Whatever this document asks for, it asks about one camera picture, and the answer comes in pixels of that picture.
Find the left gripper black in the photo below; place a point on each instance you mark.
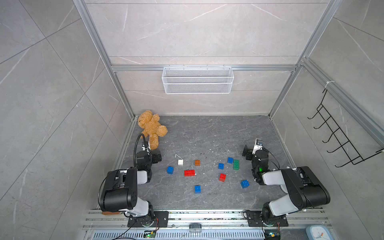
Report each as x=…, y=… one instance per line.
x=155, y=159

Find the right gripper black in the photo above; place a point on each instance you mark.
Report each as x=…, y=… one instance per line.
x=249, y=152

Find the red long lego brick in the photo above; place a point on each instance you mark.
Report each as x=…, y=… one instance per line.
x=189, y=173

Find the blue lego brick bottom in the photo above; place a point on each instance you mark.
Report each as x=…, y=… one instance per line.
x=198, y=189

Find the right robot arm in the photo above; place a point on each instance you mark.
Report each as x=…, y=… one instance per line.
x=303, y=189

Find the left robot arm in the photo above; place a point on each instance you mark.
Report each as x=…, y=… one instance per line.
x=119, y=190

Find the green lego brick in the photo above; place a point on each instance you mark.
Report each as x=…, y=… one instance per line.
x=236, y=165

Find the red square lego brick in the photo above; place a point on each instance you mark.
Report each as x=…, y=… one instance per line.
x=222, y=177

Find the brown teddy bear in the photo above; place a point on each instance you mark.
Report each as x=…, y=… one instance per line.
x=152, y=128

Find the brown block at left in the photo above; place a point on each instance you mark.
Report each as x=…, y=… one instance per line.
x=111, y=213

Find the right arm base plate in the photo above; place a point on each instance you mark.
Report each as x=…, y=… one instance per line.
x=259, y=219

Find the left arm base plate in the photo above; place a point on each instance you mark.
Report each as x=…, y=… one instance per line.
x=152, y=220

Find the aluminium front rail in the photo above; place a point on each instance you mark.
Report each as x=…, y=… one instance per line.
x=201, y=225

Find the black wall hook rack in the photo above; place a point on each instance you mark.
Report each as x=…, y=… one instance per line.
x=354, y=157

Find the white wire mesh basket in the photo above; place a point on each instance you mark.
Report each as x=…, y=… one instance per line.
x=197, y=80

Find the blue-rimmed clock on rail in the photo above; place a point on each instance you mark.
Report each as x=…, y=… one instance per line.
x=318, y=232

